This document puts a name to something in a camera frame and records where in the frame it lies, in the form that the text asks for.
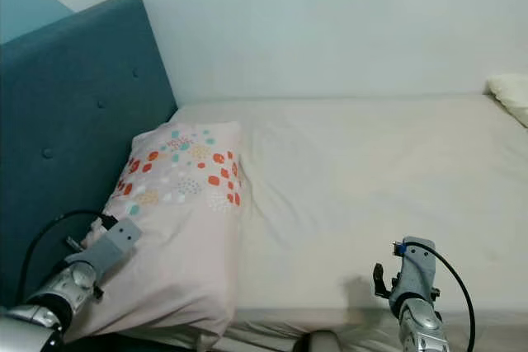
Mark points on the teal upholstered bed headboard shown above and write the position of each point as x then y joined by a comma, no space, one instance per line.
74,121

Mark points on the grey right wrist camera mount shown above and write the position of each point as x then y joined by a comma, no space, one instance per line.
417,274

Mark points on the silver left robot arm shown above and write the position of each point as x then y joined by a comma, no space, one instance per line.
66,286

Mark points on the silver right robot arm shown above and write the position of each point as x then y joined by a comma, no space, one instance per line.
421,326

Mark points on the grey robot leg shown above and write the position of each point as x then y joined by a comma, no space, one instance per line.
322,342

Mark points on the cream cartoon print blanket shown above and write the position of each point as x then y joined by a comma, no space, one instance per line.
511,95

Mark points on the pink pillow with coloured dots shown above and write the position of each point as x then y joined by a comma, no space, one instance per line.
181,237

